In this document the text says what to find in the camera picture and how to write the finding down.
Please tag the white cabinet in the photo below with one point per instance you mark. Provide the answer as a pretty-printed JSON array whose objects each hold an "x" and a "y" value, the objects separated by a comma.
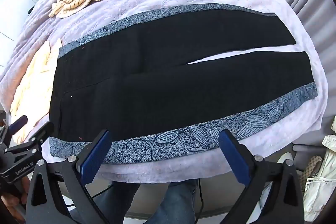
[{"x": 13, "y": 16}]

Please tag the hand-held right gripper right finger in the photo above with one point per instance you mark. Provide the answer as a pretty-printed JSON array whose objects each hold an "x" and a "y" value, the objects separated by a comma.
[{"x": 233, "y": 158}]

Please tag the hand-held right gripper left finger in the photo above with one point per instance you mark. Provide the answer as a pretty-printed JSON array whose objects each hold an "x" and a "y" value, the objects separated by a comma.
[{"x": 95, "y": 157}]

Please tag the pale yellow garment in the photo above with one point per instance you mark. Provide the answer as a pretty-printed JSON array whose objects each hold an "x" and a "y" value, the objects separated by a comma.
[{"x": 34, "y": 77}]

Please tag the person's left hand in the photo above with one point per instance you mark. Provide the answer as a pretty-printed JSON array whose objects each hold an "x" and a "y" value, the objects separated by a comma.
[{"x": 13, "y": 200}]

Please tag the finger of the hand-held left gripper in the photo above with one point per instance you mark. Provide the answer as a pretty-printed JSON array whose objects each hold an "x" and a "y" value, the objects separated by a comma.
[
  {"x": 19, "y": 122},
  {"x": 39, "y": 136}
]

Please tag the black pants with floral stripes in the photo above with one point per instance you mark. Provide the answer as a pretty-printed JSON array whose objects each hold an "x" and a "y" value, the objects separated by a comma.
[{"x": 157, "y": 69}]

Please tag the white bag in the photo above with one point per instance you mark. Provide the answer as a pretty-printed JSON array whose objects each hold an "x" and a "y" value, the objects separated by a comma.
[{"x": 324, "y": 187}]

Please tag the brown patterned bag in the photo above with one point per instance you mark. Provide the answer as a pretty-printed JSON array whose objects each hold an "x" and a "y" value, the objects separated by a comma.
[{"x": 312, "y": 171}]

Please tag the person's right leg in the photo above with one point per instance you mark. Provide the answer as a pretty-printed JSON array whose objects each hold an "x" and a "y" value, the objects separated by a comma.
[{"x": 178, "y": 199}]

